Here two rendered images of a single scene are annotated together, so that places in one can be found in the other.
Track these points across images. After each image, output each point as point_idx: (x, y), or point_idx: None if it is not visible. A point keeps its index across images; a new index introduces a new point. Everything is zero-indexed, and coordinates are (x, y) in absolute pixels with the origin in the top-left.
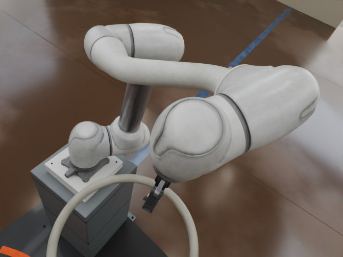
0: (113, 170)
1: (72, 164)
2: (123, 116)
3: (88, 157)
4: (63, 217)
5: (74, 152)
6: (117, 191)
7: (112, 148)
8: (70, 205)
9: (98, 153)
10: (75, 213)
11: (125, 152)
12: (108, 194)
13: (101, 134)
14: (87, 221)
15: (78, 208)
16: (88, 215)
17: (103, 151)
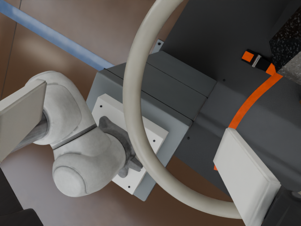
0: (115, 108)
1: (124, 166)
2: (19, 146)
3: (109, 158)
4: (227, 212)
5: (108, 180)
6: (142, 89)
7: (83, 130)
8: (207, 209)
9: (98, 147)
10: (184, 136)
11: (83, 105)
12: (150, 103)
13: (68, 157)
14: (190, 120)
15: (178, 138)
16: (185, 123)
17: (92, 142)
